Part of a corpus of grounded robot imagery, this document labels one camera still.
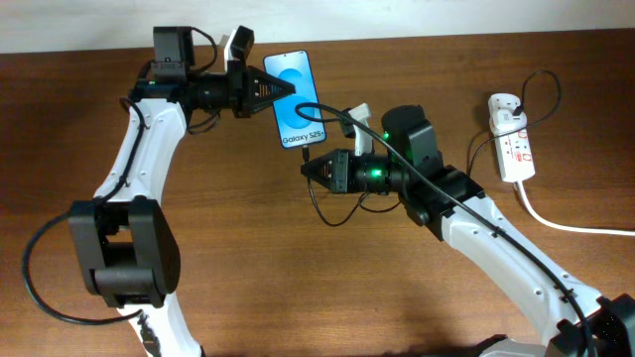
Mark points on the blue Galaxy smartphone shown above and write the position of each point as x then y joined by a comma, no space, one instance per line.
295,68

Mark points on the white USB charger adapter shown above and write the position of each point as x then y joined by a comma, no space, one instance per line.
504,121

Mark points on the white power strip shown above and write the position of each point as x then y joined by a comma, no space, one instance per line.
514,156

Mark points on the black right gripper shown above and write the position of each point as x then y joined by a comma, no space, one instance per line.
347,164

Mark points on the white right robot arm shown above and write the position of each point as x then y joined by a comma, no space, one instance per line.
572,318

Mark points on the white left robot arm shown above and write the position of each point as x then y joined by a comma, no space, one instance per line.
127,252

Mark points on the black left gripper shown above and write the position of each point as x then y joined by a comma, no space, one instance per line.
251,76

